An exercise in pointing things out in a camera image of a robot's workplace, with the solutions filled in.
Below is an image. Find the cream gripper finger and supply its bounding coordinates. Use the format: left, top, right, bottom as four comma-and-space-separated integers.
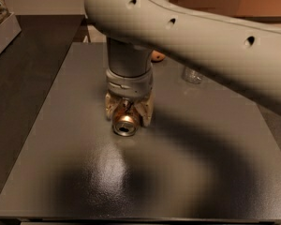
105, 92, 122, 120
137, 92, 154, 127

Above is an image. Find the orange soda can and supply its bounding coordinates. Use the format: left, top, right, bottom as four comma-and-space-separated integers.
112, 99, 141, 137

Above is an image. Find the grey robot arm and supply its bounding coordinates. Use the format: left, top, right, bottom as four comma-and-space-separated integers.
84, 0, 281, 115

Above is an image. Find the orange fruit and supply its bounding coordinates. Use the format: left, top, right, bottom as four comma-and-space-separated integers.
151, 51, 165, 63

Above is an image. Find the clear plastic bottle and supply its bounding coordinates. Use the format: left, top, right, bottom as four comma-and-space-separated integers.
183, 67, 203, 84

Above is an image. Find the dark side table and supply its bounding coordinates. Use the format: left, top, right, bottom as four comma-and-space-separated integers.
0, 15, 85, 193

